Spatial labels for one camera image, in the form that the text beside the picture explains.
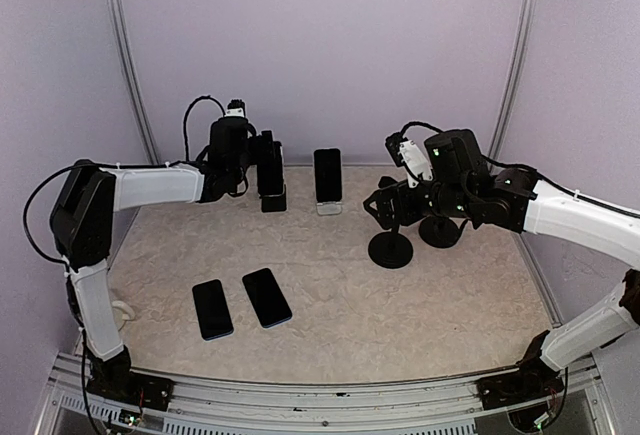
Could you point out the black phone silver edge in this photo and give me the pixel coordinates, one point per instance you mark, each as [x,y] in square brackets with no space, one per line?
[328,175]

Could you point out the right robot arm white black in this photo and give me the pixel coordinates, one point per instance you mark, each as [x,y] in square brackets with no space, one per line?
[449,183]

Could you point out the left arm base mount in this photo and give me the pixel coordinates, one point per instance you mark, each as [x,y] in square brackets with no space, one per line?
[115,380]

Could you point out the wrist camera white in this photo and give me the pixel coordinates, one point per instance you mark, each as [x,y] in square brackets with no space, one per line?
[407,155]
[236,108]

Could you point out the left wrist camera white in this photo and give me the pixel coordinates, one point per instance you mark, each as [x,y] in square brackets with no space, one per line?
[236,108]

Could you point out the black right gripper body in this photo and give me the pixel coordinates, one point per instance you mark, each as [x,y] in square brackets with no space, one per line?
[410,211]

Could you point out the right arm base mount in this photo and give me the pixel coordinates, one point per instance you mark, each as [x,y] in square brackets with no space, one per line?
[532,380]

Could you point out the black round-base stand rear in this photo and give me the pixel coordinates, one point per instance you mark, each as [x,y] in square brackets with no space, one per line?
[439,232]

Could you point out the cream ceramic mug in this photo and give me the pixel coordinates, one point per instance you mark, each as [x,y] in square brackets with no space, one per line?
[122,313]

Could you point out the left aluminium corner post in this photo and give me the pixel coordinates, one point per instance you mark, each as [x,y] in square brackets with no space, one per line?
[131,81]

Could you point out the black phone blue edge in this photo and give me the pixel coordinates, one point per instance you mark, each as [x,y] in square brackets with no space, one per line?
[266,297]
[212,311]

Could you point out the aluminium front rail frame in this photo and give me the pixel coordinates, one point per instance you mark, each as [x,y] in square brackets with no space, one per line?
[200,405]

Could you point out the black folding phone stand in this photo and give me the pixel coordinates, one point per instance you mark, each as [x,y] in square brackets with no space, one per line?
[274,203]

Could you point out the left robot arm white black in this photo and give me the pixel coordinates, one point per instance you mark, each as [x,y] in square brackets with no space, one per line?
[81,220]

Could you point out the black round-base stand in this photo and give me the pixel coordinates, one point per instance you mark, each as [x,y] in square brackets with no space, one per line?
[391,249]
[439,232]

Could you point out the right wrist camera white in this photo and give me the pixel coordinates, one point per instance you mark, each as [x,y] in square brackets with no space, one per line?
[407,155]

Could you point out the black round-base stand front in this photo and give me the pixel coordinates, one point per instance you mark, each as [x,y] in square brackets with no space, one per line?
[391,249]

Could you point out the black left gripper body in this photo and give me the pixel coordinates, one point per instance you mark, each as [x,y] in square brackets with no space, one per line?
[260,149]

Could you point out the white folding phone stand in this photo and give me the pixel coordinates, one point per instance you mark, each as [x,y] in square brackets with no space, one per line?
[329,208]

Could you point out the aluminium corner post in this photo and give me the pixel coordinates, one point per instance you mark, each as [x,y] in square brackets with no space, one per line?
[518,57]
[131,81]

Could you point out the right aluminium corner post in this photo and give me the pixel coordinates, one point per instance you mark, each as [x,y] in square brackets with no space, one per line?
[518,57]

